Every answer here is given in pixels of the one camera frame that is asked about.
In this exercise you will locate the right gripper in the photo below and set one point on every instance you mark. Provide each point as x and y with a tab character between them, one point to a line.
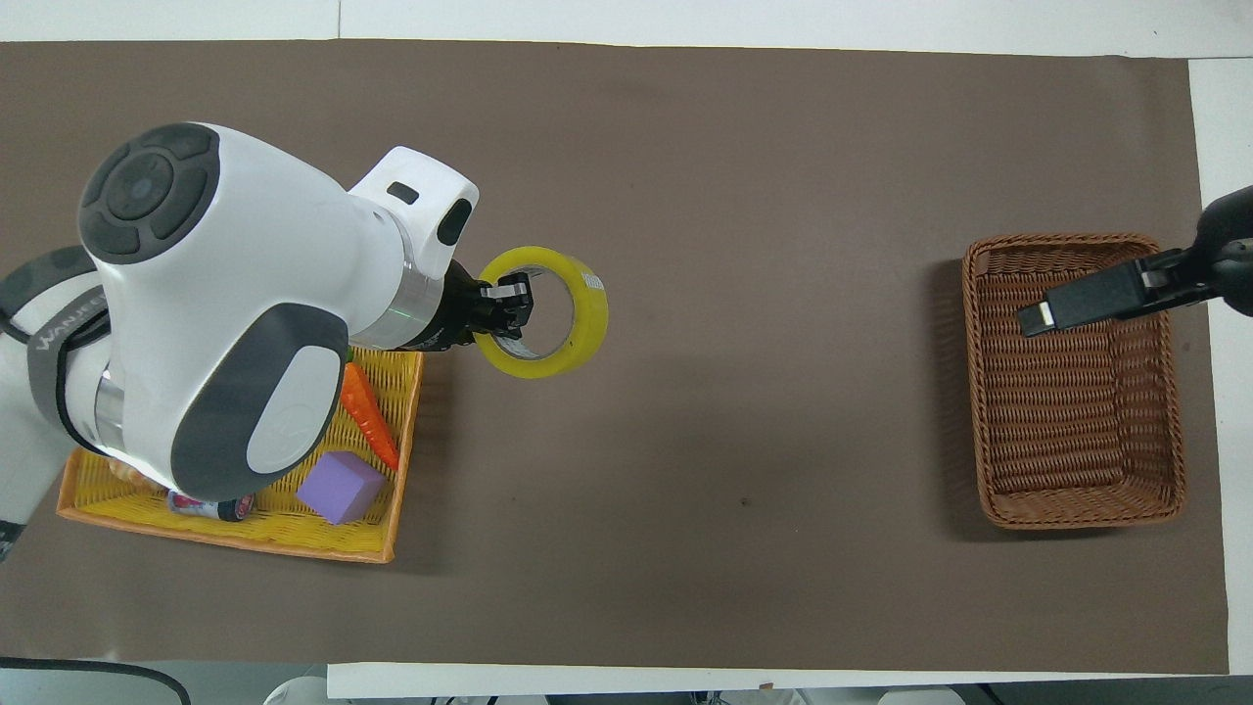
1229	245

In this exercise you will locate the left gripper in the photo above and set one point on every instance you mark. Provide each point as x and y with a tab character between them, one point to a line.
453	308

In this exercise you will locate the yellow tape roll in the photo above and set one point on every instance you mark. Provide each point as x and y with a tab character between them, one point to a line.
585	323

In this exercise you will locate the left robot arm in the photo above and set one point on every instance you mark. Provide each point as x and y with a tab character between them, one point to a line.
255	255

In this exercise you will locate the brown wicker basket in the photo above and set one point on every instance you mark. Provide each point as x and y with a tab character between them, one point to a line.
1072	431

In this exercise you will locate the yellow woven basket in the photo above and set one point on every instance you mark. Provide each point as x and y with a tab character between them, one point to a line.
274	529

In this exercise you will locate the orange toy carrot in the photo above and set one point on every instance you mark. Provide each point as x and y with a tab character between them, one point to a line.
370	416

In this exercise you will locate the purple cube block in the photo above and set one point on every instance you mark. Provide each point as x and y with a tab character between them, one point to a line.
340	488

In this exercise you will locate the small dark printed can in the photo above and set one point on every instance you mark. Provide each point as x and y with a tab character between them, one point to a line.
217	507

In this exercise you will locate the small orange toy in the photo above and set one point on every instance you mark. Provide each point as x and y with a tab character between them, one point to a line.
132	475

